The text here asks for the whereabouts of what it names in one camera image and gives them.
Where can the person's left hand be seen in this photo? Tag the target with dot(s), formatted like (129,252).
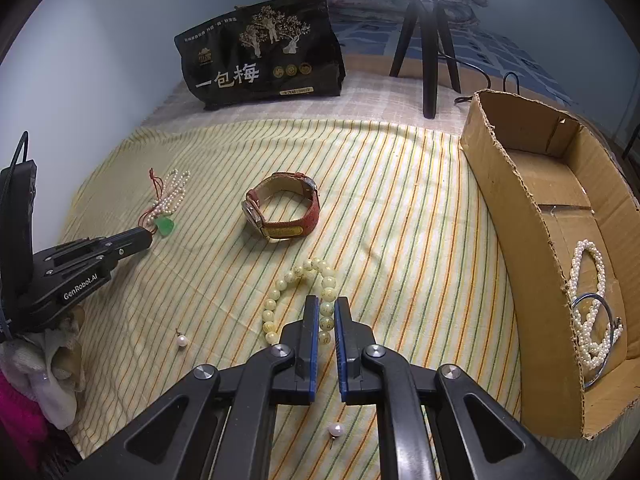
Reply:
(55,360)

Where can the silver bangle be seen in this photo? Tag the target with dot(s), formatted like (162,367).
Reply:
(611,320)

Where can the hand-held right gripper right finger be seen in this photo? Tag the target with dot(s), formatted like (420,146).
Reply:
(341,355)

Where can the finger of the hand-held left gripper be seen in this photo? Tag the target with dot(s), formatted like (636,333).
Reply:
(131,239)
(82,287)

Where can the black tripod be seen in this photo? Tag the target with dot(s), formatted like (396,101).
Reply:
(431,60)

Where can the black snack bag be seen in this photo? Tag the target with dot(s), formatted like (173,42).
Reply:
(260,45)

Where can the cardboard box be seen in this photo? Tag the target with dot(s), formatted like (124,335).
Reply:
(505,210)

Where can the striped yellow cloth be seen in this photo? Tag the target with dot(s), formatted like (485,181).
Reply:
(400,240)

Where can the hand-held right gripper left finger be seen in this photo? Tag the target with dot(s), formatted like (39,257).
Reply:
(312,355)

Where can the pearl earring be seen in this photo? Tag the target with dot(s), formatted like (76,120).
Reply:
(183,342)
(334,430)

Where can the blue patterned bed sheet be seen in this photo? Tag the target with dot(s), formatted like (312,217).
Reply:
(500,55)

